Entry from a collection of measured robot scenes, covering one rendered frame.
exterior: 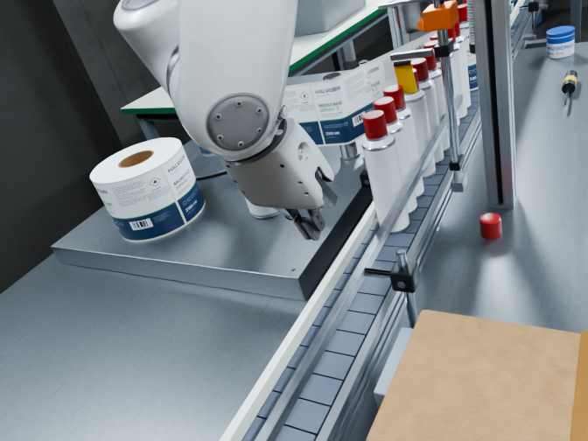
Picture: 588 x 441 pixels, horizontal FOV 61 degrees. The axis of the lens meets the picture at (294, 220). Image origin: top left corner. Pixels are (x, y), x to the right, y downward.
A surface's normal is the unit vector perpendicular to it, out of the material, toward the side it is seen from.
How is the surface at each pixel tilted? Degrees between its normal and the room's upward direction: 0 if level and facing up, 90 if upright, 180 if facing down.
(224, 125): 102
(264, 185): 113
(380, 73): 90
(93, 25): 90
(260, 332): 0
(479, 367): 0
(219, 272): 90
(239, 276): 90
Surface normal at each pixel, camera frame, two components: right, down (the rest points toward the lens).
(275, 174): -0.25, 0.82
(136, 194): 0.09, 0.50
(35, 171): 0.79, 0.12
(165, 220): 0.45, 0.36
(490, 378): -0.26, -0.82
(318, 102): -0.39, 0.57
